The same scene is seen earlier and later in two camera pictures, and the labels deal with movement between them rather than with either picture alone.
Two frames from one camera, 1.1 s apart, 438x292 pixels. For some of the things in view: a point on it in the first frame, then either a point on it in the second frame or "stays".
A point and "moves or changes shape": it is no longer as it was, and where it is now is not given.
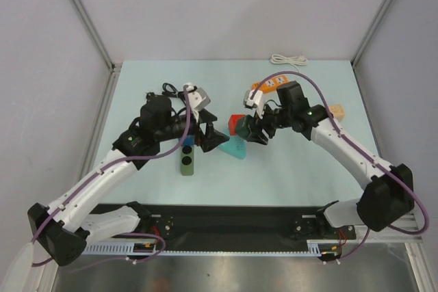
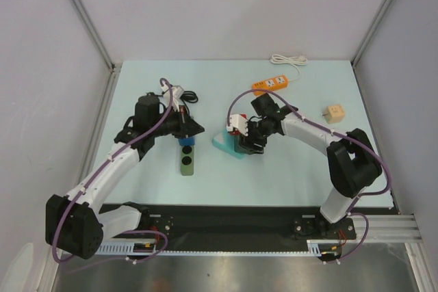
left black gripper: (212, 137) → (187, 127)
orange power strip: (271, 85) stays
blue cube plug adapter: (189, 140) stays
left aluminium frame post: (79, 4) stays
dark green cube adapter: (243, 130) moves or changes shape
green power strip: (187, 159) stays
